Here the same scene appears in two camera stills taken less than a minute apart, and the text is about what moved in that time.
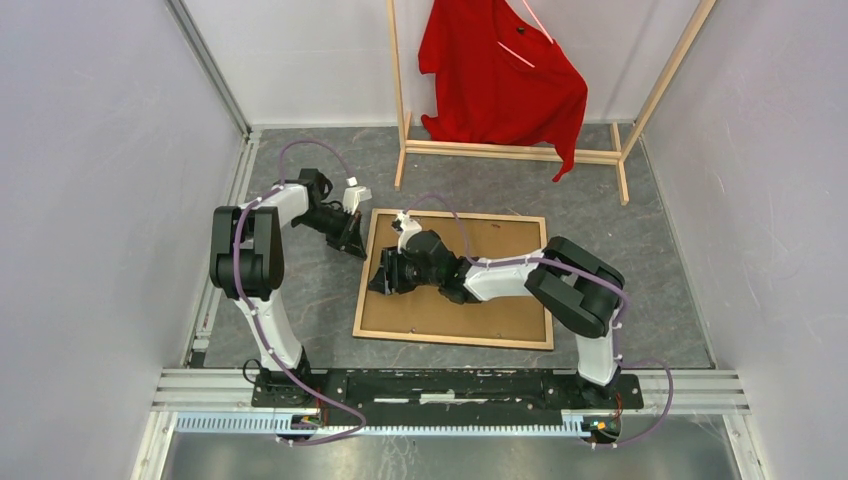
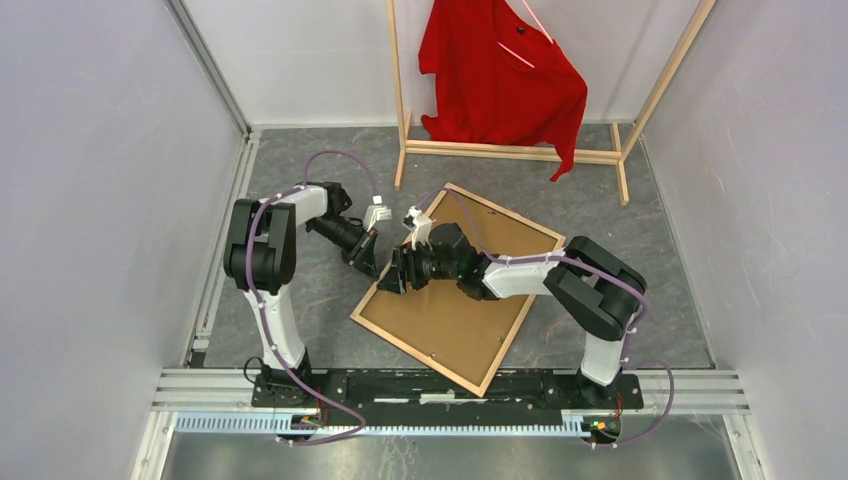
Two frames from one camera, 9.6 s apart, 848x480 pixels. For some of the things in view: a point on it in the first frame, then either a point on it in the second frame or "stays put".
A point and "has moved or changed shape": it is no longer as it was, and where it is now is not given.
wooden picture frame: [381, 335] to [442, 368]
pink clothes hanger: [543, 29] stays put
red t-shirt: [501, 81] stays put
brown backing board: [427, 312] has moved or changed shape
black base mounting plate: [447, 399] stays put
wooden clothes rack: [618, 155] stays put
